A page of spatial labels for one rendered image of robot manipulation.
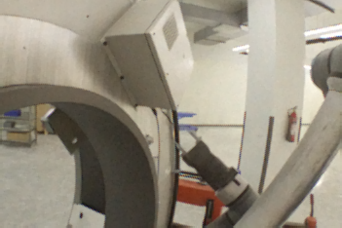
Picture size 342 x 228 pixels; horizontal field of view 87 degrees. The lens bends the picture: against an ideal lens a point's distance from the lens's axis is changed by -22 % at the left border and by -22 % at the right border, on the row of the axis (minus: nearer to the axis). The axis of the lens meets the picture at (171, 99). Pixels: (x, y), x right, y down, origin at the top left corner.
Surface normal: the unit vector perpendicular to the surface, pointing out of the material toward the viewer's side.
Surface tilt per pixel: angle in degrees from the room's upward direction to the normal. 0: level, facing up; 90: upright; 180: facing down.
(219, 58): 90
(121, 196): 95
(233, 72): 90
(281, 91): 90
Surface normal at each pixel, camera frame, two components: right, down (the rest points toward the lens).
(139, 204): -0.39, 0.07
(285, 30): 0.29, 0.07
